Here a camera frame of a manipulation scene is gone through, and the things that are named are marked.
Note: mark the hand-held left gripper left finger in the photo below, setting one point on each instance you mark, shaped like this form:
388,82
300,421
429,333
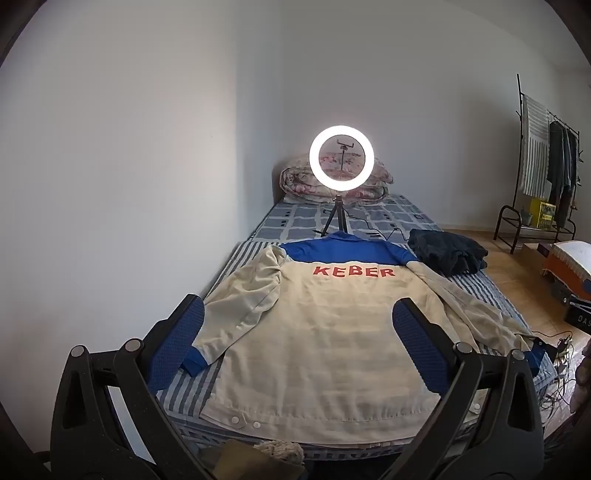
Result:
178,341

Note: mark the black phone holder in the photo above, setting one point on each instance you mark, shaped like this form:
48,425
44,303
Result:
343,157

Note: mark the grey striped towel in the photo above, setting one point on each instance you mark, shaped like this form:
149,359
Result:
535,147

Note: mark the dark blue clothes pile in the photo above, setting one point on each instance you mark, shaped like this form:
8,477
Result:
448,251

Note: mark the black clothes rack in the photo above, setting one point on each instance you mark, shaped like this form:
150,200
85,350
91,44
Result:
518,87

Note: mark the folded floral quilt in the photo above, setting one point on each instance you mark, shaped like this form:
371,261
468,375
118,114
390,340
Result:
295,182

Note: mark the black box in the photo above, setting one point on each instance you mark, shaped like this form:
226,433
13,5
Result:
579,316

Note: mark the orange bench with white cover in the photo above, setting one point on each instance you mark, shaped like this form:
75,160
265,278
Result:
568,258

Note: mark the dark hanging clothes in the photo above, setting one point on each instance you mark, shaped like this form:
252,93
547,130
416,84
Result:
558,170

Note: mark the yellow box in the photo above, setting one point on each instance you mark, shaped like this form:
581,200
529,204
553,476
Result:
542,212

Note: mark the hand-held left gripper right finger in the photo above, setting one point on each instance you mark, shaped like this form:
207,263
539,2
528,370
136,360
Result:
418,341

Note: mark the beige and blue jacket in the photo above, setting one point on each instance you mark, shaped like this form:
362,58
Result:
323,346

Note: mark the blue checkered bed sheet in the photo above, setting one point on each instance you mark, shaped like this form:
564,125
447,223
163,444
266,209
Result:
295,221

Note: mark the beige fuzzy object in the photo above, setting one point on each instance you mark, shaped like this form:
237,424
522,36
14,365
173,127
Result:
277,452

